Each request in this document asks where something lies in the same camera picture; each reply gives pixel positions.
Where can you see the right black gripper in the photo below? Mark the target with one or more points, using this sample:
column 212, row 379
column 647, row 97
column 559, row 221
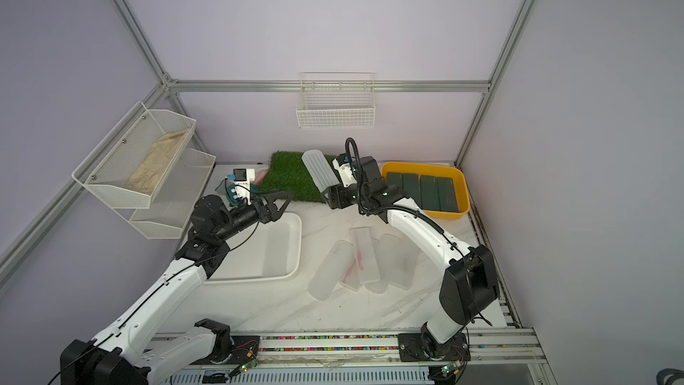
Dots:
column 339, row 193

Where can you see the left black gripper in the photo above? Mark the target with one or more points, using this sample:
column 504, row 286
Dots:
column 268, row 212

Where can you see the white plastic storage box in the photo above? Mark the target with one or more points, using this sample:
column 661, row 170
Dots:
column 273, row 253

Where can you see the yellow plastic storage box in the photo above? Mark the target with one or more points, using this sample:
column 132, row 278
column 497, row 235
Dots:
column 457, row 176

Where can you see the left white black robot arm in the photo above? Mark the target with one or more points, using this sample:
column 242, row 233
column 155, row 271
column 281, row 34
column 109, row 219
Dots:
column 118, row 355

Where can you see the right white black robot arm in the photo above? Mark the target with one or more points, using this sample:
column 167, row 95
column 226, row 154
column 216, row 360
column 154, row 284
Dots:
column 470, row 282

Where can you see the pink object behind box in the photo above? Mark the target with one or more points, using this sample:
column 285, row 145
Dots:
column 260, row 176

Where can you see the clear pencil case with pink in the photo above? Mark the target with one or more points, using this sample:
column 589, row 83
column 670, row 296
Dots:
column 351, row 280

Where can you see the green artificial grass mat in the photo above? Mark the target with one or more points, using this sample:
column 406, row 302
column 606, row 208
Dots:
column 287, row 172

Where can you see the green rubber glove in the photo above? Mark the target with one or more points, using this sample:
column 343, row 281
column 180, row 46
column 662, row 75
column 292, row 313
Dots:
column 227, row 189

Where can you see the lower white mesh shelf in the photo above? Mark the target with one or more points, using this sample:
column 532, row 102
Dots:
column 170, row 212

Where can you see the white mesh shelf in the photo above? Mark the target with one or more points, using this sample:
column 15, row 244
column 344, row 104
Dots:
column 106, row 170
column 170, row 212

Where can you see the beige cloth in shelf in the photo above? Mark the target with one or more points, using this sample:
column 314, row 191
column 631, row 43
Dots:
column 147, row 176

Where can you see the upper white mesh shelf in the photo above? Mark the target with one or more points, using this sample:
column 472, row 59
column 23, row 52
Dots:
column 106, row 170

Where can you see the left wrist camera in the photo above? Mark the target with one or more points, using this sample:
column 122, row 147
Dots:
column 243, row 178

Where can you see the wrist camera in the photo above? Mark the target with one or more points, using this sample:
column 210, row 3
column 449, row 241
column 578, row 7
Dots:
column 345, row 170
column 243, row 178

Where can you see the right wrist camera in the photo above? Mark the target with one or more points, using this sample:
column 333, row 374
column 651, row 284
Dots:
column 345, row 170

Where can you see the white wire wall basket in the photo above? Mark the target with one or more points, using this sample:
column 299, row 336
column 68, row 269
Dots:
column 330, row 100

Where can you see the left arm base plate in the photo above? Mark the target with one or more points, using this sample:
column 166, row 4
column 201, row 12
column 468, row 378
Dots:
column 245, row 348

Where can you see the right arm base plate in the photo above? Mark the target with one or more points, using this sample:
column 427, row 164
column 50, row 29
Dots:
column 421, row 347

